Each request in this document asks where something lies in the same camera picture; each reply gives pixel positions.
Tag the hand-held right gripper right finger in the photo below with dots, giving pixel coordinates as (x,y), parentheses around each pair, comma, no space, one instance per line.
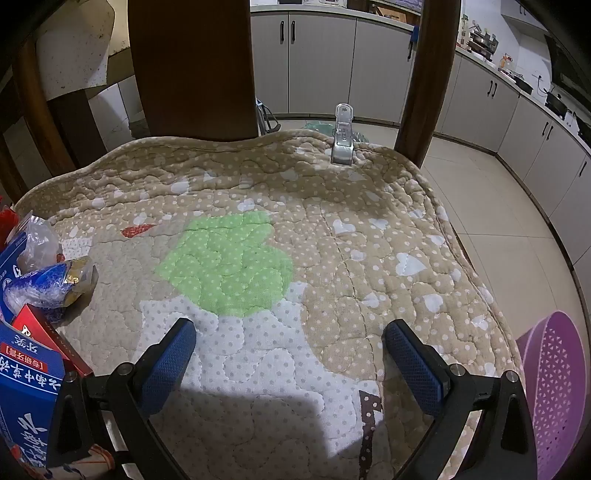
(415,374)

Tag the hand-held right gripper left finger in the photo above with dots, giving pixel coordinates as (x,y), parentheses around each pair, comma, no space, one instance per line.
(168,364)

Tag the clear plastic bag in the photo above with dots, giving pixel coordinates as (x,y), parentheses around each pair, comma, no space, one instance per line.
(39,240)

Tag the white orange wrapper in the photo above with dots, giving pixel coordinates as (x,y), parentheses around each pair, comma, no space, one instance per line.
(92,457)

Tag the red cardboard box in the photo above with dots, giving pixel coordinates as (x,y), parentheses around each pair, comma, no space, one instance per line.
(41,330)

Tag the purple plastic basket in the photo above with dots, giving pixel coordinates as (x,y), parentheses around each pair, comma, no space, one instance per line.
(558,369)

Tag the large blue toothpaste box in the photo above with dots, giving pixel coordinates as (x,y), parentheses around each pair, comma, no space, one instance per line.
(27,392)

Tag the blue white crumpled wrapper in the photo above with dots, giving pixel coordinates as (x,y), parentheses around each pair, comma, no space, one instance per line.
(41,284)

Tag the small blue box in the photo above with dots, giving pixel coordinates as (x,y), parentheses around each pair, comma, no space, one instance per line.
(11,258)

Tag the red packet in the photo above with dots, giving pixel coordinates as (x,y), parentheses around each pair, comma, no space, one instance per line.
(7,221)

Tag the brown wooden chair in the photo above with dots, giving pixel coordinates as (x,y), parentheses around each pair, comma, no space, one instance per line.
(194,69)

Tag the black cooking pot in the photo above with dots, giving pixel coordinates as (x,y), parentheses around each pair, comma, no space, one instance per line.
(556,104)

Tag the white kitchen cabinets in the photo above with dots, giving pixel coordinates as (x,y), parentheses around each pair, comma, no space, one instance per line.
(323,60)

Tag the blue hanging cloth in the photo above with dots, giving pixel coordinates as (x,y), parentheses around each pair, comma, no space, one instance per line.
(412,41)

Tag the black spice rack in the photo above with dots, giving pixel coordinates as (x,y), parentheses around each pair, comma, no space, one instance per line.
(482,41)

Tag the black range hood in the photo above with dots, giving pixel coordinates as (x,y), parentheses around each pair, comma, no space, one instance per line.
(565,67)

